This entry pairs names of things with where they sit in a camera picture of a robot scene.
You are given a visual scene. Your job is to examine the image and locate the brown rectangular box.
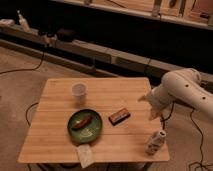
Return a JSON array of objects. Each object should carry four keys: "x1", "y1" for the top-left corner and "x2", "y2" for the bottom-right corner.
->
[{"x1": 108, "y1": 108, "x2": 131, "y2": 126}]

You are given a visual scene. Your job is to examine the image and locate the wooden table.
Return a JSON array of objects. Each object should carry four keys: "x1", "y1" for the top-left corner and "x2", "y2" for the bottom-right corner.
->
[{"x1": 18, "y1": 78, "x2": 170, "y2": 163}]

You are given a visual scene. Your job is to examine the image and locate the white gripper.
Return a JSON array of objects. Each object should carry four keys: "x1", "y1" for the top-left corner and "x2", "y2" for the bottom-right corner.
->
[{"x1": 138, "y1": 85, "x2": 174, "y2": 120}]

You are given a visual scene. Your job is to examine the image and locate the black cable on floor left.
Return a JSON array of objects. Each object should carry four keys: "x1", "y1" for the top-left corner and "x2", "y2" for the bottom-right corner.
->
[{"x1": 0, "y1": 46, "x2": 46, "y2": 76}]

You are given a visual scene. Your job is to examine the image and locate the black cable on floor right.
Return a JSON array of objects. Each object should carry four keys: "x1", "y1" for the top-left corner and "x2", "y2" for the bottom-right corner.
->
[{"x1": 188, "y1": 108, "x2": 213, "y2": 171}]

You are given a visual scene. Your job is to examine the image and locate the black device on ledge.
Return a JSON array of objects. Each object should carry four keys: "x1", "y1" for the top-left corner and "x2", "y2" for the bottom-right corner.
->
[{"x1": 56, "y1": 29, "x2": 75, "y2": 42}]

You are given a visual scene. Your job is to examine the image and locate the white folded napkin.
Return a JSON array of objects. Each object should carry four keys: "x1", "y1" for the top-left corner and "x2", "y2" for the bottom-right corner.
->
[{"x1": 76, "y1": 144, "x2": 95, "y2": 168}]

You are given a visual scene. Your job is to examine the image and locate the white patterned bottle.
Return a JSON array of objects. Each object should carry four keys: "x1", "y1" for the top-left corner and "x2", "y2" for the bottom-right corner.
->
[{"x1": 145, "y1": 130, "x2": 166, "y2": 155}]

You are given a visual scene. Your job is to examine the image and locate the black cable on floor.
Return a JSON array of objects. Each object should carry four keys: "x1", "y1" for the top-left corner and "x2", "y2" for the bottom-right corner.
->
[
  {"x1": 0, "y1": 46, "x2": 46, "y2": 76},
  {"x1": 188, "y1": 108, "x2": 213, "y2": 171}
]

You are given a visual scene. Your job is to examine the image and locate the green round plate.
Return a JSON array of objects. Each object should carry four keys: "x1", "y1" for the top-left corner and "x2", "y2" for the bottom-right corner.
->
[{"x1": 67, "y1": 109, "x2": 103, "y2": 144}]

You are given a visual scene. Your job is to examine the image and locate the black cable under table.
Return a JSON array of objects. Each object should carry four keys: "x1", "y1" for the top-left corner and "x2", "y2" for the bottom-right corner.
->
[{"x1": 25, "y1": 102, "x2": 40, "y2": 127}]

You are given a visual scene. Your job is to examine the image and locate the brown sausage on plate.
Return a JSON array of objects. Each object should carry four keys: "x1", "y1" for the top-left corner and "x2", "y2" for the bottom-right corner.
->
[{"x1": 72, "y1": 116, "x2": 92, "y2": 130}]

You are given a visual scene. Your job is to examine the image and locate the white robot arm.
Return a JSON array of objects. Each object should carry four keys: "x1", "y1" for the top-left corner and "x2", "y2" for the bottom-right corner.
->
[{"x1": 138, "y1": 68, "x2": 213, "y2": 120}]

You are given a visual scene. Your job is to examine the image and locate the white bottle on ledge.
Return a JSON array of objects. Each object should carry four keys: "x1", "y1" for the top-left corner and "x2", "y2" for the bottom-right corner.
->
[{"x1": 17, "y1": 11, "x2": 30, "y2": 32}]

